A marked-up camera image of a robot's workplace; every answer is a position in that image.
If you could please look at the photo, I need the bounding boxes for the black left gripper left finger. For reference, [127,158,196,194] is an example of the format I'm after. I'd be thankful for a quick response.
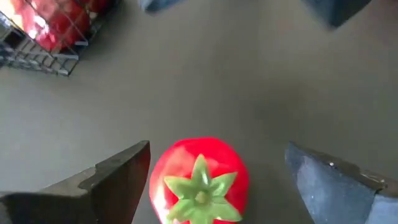
[0,139,152,224]

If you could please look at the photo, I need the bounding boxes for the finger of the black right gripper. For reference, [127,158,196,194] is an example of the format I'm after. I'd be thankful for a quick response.
[300,0,373,31]
[137,0,189,14]

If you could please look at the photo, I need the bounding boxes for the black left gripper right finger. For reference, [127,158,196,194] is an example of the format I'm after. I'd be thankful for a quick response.
[284,141,398,224]

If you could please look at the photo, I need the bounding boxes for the red tomato green calyx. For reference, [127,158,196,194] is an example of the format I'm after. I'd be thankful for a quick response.
[148,136,251,224]

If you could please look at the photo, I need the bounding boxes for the black table mat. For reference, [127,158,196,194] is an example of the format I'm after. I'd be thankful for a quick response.
[0,0,398,224]

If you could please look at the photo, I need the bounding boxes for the yellow red apple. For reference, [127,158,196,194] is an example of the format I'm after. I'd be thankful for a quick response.
[0,0,35,35]

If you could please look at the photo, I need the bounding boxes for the black wire basket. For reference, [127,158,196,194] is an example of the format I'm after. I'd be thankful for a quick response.
[0,0,121,78]

